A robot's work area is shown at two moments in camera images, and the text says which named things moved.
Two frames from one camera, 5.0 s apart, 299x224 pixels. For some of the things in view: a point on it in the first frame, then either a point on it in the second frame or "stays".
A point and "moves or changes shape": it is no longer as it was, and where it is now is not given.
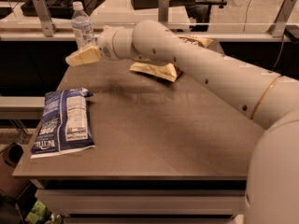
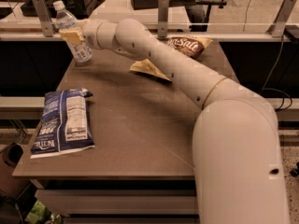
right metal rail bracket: [277, 28] stays
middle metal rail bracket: [163, 2] stays
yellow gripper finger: [87, 55] to [73, 35]
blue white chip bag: [65, 124] stays
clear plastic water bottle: [81, 27] moves or changes shape
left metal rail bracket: [45, 15] stays
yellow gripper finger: [107, 28] to [84, 22]
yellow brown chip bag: [169, 70] stays
